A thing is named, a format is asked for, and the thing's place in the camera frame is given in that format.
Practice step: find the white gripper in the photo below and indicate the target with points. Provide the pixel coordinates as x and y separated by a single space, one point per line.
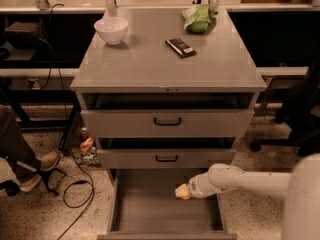
195 188

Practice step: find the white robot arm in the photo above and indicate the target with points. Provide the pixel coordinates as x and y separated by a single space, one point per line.
299 189

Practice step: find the bottom grey drawer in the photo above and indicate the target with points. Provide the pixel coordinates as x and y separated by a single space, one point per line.
144 207

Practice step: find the grey drawer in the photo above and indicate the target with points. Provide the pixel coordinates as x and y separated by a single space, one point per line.
139 153
203 115
144 207

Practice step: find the middle grey drawer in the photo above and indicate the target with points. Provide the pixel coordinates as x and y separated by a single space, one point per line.
139 153

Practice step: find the grey drawer cabinet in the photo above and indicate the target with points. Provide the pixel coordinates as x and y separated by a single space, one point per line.
144 63

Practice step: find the top grey drawer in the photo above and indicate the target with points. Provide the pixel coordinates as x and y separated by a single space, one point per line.
203 115

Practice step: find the orange bottle in basket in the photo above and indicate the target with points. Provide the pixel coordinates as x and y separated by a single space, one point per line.
86 140

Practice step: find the black office chair base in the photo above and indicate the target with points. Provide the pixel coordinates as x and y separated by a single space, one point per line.
300 110

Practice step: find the tan shoe upper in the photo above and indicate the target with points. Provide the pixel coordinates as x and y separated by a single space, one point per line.
49 161

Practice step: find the tan shoe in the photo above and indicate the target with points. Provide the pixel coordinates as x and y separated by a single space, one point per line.
30 184
49 161

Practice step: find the black snack bar packet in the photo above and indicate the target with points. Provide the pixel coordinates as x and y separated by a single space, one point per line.
181 48

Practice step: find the tan shoe lower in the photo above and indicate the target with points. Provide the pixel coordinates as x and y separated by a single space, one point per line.
30 184

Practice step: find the black stool base left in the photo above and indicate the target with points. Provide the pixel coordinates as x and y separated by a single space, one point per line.
12 189

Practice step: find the green chip bag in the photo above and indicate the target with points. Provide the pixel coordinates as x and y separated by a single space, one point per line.
197 18

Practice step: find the person leg dark trousers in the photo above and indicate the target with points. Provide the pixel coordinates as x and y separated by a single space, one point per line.
13 144

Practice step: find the white bowl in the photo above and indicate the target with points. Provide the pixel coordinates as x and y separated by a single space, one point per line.
112 30

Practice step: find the dark box on shelf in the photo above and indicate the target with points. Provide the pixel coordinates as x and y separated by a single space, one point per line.
23 35

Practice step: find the black middle drawer handle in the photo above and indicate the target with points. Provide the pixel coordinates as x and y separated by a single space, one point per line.
166 159

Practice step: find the black drawer handle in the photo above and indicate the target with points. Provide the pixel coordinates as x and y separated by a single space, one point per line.
166 159
167 123

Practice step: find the black top drawer handle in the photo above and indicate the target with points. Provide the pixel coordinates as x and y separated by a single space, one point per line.
167 123

